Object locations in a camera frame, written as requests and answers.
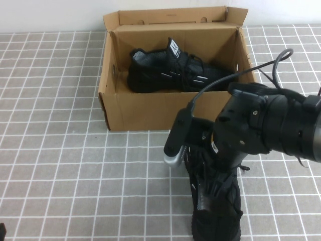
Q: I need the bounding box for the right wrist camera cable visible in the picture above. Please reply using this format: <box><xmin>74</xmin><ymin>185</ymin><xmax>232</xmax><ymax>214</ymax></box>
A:
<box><xmin>187</xmin><ymin>48</ymin><xmax>294</xmax><ymax>113</ymax></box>

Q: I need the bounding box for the black knit sneaker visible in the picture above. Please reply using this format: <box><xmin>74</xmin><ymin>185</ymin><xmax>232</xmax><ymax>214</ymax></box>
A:
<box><xmin>184</xmin><ymin>140</ymin><xmax>251</xmax><ymax>241</ymax></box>

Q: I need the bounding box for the black sneaker white tongue label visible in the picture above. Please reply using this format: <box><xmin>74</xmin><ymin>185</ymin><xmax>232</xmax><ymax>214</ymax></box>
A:
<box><xmin>126</xmin><ymin>37</ymin><xmax>236</xmax><ymax>93</ymax></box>

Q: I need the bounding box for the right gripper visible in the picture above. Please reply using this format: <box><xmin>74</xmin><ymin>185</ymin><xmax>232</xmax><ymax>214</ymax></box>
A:
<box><xmin>212</xmin><ymin>89</ymin><xmax>271</xmax><ymax>169</ymax></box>

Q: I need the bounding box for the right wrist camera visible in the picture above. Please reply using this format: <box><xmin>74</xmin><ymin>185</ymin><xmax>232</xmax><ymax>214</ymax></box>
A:
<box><xmin>163</xmin><ymin>102</ymin><xmax>196</xmax><ymax>168</ymax></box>

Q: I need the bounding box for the brown cardboard shoe box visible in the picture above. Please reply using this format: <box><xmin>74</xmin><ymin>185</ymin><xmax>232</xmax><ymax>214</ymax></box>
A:
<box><xmin>97</xmin><ymin>6</ymin><xmax>259</xmax><ymax>132</ymax></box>

